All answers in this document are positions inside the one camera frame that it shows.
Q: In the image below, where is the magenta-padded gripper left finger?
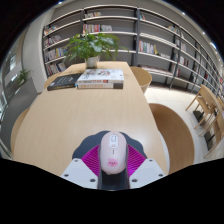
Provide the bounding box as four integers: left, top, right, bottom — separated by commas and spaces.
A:
60, 143, 103, 191

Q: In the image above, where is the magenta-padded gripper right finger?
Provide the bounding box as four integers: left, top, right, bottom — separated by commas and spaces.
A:
125, 143, 167, 190

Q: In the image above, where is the pale pink computer mouse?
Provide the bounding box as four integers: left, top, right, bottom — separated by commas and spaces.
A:
99, 130, 129, 176

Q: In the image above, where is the white book with red spine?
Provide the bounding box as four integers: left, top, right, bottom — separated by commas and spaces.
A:
76, 81, 124, 90

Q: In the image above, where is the black book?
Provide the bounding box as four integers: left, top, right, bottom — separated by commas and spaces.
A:
46, 73, 83, 92

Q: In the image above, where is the white illustrated book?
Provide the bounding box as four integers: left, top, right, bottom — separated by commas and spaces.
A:
77, 68, 125, 84

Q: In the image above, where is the green plant on counter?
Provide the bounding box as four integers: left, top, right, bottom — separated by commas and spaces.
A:
17, 68, 31, 86

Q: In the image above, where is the green potted plant, white pot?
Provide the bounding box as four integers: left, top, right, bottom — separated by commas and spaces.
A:
64, 31, 126, 69

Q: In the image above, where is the ceiling lights group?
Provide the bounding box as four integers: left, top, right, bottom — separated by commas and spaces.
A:
181, 11, 218, 49

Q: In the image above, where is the grey bookshelf unit with books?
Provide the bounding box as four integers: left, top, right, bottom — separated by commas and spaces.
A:
42, 4, 224, 98

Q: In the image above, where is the light wooden frame chairs group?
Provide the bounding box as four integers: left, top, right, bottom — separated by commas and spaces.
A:
184, 84, 224, 158

